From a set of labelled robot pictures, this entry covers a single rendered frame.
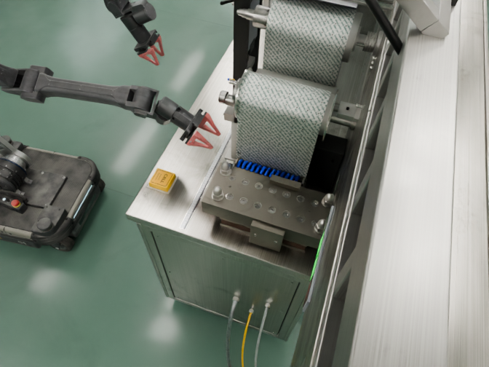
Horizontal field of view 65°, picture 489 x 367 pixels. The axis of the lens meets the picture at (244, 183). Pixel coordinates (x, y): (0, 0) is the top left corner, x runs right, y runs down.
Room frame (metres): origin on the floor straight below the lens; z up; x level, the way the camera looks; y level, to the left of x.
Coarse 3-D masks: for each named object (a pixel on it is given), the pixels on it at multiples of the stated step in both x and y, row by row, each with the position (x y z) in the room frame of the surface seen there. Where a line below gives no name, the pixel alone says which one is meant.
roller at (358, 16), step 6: (360, 12) 1.04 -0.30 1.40; (354, 18) 1.00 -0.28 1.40; (360, 18) 1.00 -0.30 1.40; (354, 24) 0.98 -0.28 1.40; (354, 30) 0.97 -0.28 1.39; (354, 36) 0.96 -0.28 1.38; (348, 42) 0.95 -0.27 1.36; (348, 48) 0.95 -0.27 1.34; (348, 54) 0.95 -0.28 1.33; (342, 60) 0.96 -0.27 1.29; (348, 60) 0.96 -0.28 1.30
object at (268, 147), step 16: (240, 128) 0.78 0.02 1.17; (256, 128) 0.77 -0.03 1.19; (240, 144) 0.78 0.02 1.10; (256, 144) 0.76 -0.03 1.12; (272, 144) 0.75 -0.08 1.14; (288, 144) 0.74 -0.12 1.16; (304, 144) 0.72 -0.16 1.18; (256, 160) 0.76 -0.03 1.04; (272, 160) 0.75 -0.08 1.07; (288, 160) 0.73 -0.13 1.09; (304, 160) 0.72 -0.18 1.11; (304, 176) 0.72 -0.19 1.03
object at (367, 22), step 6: (360, 6) 1.71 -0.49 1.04; (366, 6) 1.70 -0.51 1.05; (366, 12) 1.70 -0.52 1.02; (366, 18) 1.70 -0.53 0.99; (372, 18) 1.69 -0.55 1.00; (360, 24) 1.70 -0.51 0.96; (366, 24) 1.69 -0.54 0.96; (372, 24) 1.69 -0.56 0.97; (360, 30) 1.70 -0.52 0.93; (366, 30) 1.69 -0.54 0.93; (372, 30) 1.68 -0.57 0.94
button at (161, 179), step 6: (156, 174) 0.77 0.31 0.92; (162, 174) 0.77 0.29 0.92; (168, 174) 0.77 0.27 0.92; (174, 174) 0.78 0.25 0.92; (150, 180) 0.75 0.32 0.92; (156, 180) 0.75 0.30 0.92; (162, 180) 0.75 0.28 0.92; (168, 180) 0.75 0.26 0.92; (174, 180) 0.77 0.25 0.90; (156, 186) 0.73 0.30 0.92; (162, 186) 0.72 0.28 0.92; (168, 186) 0.73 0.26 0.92
